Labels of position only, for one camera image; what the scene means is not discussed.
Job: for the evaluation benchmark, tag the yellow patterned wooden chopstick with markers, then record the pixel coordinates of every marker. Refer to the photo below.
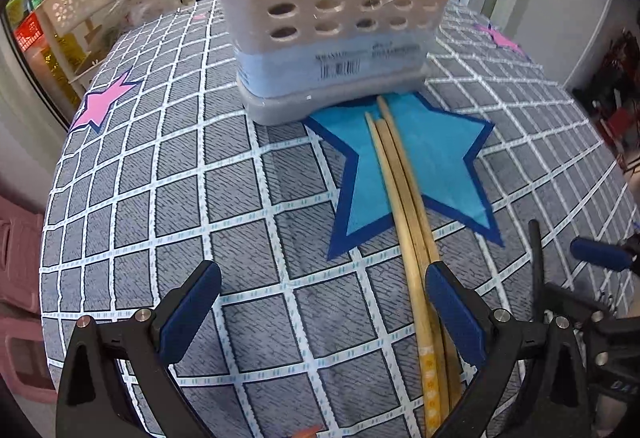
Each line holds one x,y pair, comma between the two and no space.
431,383

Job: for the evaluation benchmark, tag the pink plastic stool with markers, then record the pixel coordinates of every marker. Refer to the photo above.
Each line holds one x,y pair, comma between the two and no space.
22,238

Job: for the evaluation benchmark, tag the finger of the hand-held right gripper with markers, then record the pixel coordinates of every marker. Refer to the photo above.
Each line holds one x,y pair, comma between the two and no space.
537,263
600,254

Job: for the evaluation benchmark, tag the yellow oil bottle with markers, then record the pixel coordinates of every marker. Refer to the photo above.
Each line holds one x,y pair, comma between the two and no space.
62,60

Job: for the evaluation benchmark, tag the red and black clutter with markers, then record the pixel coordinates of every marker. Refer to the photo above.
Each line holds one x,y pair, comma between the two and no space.
617,88

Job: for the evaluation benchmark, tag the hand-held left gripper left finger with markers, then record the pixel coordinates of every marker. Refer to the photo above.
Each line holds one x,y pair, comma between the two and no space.
192,313

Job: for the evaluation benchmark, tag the grey checked star tablecloth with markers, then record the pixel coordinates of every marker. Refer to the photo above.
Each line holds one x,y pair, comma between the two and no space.
175,198

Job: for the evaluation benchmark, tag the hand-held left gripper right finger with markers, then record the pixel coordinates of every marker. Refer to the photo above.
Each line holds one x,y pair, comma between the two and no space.
455,313

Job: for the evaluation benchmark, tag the green plastic basket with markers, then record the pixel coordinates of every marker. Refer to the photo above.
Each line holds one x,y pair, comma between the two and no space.
16,7

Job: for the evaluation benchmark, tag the plain wooden chopstick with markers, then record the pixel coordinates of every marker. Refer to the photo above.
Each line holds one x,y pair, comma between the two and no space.
407,238
400,153

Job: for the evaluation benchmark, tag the red plastic crate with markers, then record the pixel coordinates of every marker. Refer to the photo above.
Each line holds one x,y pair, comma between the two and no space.
29,32

